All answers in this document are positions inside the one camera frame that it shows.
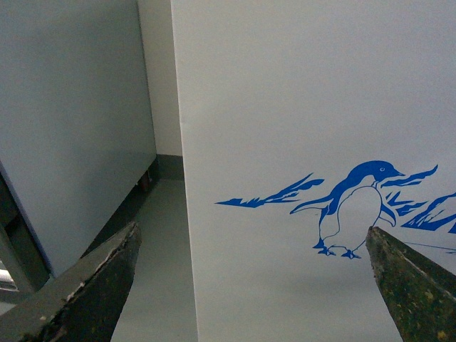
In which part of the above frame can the white chest freezer penguin decal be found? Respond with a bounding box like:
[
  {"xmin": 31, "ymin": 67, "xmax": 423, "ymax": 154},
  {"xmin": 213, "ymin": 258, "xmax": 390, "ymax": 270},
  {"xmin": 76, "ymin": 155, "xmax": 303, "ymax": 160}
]
[{"xmin": 171, "ymin": 1, "xmax": 455, "ymax": 341}]

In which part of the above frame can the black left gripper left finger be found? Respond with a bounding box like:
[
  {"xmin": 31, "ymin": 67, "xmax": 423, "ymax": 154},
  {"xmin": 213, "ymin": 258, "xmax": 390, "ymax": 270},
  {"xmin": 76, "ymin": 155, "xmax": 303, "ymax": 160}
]
[{"xmin": 1, "ymin": 222, "xmax": 141, "ymax": 341}]

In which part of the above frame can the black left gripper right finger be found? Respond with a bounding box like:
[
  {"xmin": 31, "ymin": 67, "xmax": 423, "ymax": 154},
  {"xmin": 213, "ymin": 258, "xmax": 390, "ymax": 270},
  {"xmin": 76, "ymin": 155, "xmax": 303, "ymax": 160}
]
[{"xmin": 366, "ymin": 227, "xmax": 455, "ymax": 341}]

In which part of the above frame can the grey upright display cabinet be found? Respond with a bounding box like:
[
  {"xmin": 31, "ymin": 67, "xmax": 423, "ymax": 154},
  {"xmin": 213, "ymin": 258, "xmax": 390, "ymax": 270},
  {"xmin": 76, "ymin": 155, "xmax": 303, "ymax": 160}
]
[{"xmin": 1, "ymin": 1, "xmax": 156, "ymax": 278}]

